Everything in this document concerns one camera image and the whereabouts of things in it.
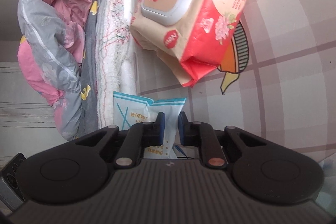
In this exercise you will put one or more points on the white fringed blanket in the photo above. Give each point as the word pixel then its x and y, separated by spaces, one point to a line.
pixel 113 43

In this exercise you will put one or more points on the grey bedsheet with yellow print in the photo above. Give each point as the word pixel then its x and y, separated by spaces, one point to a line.
pixel 89 37

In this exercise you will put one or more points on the plaid bedsheet with cartoon print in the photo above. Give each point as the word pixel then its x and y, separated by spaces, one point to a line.
pixel 288 56

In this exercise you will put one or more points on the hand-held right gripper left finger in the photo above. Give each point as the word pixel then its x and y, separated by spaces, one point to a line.
pixel 160 124

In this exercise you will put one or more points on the white panelled door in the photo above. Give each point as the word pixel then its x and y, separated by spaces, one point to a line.
pixel 26 108

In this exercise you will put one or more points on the red and beige wet wipes pack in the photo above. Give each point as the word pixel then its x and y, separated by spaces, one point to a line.
pixel 204 16

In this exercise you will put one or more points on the white mattress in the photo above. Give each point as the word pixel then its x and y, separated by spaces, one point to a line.
pixel 128 74

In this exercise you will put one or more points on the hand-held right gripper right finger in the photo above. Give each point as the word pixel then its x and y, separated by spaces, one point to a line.
pixel 182 121

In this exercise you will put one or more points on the pink and grey quilt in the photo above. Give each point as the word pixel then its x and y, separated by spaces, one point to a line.
pixel 47 56

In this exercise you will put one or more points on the dark grey device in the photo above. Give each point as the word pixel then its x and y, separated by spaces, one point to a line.
pixel 10 182

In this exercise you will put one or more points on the blue and white plastic packet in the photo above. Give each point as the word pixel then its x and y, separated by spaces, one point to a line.
pixel 136 111

